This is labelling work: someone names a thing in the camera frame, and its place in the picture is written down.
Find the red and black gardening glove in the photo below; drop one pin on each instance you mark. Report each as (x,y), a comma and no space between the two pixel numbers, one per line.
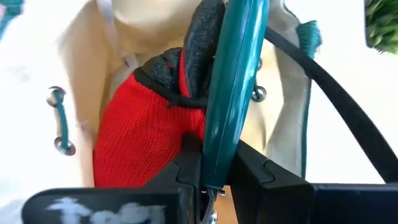
(140,130)

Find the patterned canvas gardening bag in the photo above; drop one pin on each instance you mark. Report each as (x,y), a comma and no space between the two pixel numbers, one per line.
(77,77)

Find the small green potted plant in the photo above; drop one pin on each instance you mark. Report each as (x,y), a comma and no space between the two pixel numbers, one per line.
(384,25)

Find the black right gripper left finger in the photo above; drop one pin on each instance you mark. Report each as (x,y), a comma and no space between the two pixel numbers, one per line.
(183,168)

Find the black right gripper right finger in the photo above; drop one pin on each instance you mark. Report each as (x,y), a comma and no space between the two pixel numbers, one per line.
(258,186)

